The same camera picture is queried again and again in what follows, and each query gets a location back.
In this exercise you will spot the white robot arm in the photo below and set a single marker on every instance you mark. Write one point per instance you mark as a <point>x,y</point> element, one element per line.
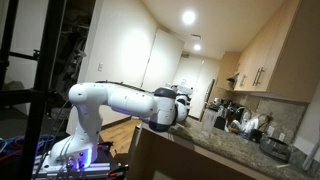
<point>161,108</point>

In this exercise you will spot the clear plastic cup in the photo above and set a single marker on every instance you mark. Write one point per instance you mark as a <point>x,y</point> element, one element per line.
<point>208,120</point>

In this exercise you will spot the upper wooden kitchen cabinets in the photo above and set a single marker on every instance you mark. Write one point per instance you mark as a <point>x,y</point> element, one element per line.
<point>283,59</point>

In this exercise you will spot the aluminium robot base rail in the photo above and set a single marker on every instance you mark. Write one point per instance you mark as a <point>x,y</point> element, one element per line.
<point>83,168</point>

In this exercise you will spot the black metal frame post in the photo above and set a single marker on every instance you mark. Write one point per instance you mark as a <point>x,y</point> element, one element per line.
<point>40,90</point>

